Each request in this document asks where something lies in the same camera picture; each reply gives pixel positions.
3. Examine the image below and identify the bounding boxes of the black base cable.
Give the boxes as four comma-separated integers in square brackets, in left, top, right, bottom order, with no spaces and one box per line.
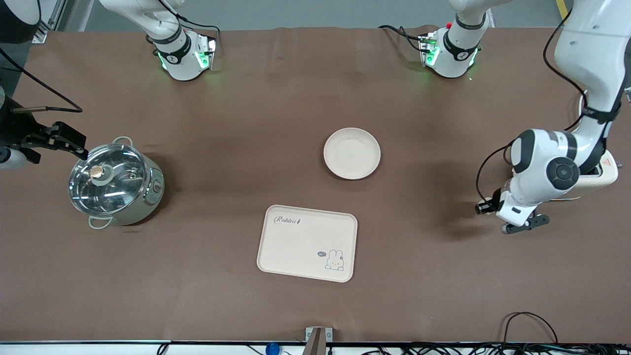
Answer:
[153,0,221,50]
[378,25,425,53]

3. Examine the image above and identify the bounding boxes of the aluminium frame post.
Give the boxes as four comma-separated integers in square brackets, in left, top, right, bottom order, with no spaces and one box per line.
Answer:
[30,0,70,44]

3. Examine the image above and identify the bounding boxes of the round cream plate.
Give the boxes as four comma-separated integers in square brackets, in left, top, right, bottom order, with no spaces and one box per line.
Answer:
[323,128,381,180]

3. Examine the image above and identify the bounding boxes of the glass pot lid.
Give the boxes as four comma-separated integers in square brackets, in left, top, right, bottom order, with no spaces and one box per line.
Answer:
[68,144,147,216]

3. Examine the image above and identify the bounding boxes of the black cable bundle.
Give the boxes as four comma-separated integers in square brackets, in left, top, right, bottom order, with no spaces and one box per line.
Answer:
[325,343,631,355]

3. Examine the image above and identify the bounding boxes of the cream rabbit print tray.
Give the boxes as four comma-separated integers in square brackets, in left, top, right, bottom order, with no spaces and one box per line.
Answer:
[256,205,358,283]

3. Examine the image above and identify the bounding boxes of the silver electric cooking pot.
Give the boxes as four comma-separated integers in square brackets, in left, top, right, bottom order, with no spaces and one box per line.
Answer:
[68,136,166,230]

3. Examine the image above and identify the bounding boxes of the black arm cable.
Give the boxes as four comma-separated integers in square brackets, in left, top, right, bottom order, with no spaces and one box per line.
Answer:
[0,48,83,113]
[475,5,590,203]

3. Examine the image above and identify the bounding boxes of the black looped cable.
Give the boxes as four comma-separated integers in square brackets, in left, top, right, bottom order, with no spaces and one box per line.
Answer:
[502,312,559,346]

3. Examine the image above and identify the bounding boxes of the black left base cable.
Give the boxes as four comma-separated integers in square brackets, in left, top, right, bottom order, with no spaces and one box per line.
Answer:
[378,25,425,53]

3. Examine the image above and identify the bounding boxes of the cream two-slot toaster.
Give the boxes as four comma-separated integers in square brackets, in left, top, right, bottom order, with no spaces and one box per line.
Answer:
[557,149,619,202]

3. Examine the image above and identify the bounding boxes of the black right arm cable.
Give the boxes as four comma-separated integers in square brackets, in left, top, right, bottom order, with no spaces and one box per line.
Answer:
[0,48,83,113]

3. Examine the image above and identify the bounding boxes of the brown table mat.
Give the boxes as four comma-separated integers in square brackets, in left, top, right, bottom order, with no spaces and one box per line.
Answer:
[0,25,631,344]

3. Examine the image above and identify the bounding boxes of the metal table edge bracket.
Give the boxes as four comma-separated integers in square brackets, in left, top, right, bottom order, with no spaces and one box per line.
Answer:
[305,327,333,355]

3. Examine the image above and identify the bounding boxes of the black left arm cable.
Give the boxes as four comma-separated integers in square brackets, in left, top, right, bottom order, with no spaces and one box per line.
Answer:
[475,5,590,203]

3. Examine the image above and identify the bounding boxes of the black right base cable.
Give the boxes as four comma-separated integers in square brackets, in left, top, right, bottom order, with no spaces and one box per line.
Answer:
[153,0,221,50]

